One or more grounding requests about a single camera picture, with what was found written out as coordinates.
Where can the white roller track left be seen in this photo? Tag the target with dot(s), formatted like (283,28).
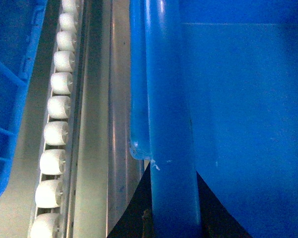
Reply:
(52,214)

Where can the blue crate left of shelf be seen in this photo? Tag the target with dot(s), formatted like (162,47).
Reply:
(21,24)

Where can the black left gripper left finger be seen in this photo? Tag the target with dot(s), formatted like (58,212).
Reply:
(137,220)

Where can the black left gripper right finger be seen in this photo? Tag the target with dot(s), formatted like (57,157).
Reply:
(217,222)

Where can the blue plastic crate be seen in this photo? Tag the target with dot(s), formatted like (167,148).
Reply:
(215,92)

